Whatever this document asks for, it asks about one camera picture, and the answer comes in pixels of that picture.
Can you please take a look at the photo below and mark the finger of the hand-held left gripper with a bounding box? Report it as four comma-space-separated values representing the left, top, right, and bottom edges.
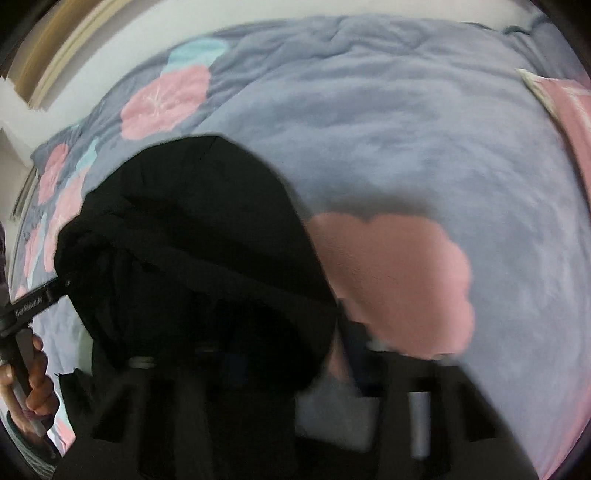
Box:
44, 278, 73, 304

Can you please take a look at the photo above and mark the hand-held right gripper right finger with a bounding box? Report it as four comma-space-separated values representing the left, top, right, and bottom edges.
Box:
336, 318, 506, 462

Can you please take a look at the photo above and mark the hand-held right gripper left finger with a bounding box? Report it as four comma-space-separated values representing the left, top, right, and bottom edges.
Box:
90, 355, 206, 464

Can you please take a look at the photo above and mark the black garment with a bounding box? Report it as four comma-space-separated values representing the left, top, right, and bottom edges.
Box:
54, 133, 340, 480

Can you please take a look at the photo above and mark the person's left forearm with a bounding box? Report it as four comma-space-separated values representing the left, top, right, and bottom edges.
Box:
4, 411, 63, 469

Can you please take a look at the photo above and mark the grey floral blanket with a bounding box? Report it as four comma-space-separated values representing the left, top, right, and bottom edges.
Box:
9, 14, 591, 480

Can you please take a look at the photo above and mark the pink pillow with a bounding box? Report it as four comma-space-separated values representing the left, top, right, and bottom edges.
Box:
516, 68, 591, 195

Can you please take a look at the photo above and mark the wooden door frame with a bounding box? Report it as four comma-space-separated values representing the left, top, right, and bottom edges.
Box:
13, 0, 132, 112

